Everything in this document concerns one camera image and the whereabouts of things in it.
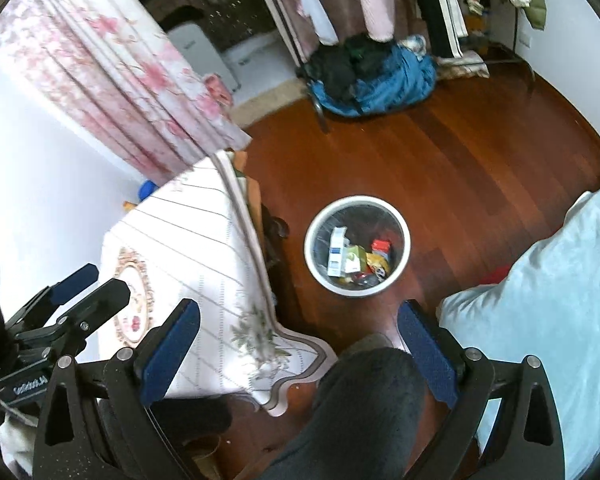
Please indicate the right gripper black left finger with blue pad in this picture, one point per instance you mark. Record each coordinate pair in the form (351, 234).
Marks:
(96, 421)

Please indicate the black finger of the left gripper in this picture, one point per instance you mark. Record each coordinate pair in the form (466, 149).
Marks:
(85, 317)

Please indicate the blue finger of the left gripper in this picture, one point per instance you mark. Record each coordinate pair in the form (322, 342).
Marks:
(39, 309)

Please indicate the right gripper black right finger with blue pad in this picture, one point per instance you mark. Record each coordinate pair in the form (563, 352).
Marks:
(525, 441)

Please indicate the white blue slim box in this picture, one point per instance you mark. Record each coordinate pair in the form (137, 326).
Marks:
(337, 251)

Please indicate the blue white milk carton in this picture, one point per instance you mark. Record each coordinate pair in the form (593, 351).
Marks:
(382, 248)

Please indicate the red cola can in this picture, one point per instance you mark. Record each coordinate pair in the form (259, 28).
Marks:
(362, 280)

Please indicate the yellow cigarette box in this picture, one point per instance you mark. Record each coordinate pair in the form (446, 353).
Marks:
(378, 264)

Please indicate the green white medicine box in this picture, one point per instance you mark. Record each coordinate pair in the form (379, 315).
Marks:
(354, 260)

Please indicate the white round trash bin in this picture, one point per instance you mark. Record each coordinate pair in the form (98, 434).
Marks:
(366, 218)

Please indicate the orange cap bottle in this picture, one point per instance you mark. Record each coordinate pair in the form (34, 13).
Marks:
(128, 206)

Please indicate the white checked floral tablecloth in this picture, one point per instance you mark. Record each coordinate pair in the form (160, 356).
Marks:
(194, 239)

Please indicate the blue lid plastic jar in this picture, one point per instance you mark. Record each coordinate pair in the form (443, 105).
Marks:
(146, 189)

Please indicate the light blue bed sheet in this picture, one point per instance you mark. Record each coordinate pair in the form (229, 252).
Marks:
(549, 306)

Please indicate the person's black trouser leg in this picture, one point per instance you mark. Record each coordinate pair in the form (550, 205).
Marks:
(364, 423)

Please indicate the pink floral curtain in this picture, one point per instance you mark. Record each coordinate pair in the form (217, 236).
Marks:
(109, 66)

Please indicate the blue black clothes pile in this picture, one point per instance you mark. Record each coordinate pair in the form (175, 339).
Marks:
(364, 77)

